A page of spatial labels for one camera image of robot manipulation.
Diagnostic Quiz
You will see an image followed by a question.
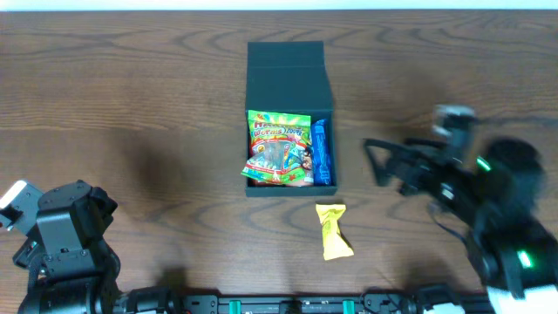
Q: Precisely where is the green Haribo gummy bag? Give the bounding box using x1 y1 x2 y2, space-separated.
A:
242 110 312 186

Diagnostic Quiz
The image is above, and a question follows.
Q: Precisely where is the blue Oreo cookie pack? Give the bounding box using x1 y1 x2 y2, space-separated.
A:
310 119 332 186

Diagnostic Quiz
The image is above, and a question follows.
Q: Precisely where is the yellow candy wrapper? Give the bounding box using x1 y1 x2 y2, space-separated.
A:
316 204 354 261

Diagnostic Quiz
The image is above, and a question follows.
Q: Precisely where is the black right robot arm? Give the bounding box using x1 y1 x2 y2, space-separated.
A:
364 138 557 313

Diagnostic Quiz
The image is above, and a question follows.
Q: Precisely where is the red Pringles can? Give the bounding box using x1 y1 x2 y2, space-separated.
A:
287 146 314 187

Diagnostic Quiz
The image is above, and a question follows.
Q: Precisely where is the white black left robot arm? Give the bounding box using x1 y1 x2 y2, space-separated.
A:
1 180 183 314

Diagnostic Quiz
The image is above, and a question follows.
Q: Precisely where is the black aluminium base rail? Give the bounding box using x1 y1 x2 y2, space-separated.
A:
112 284 495 314

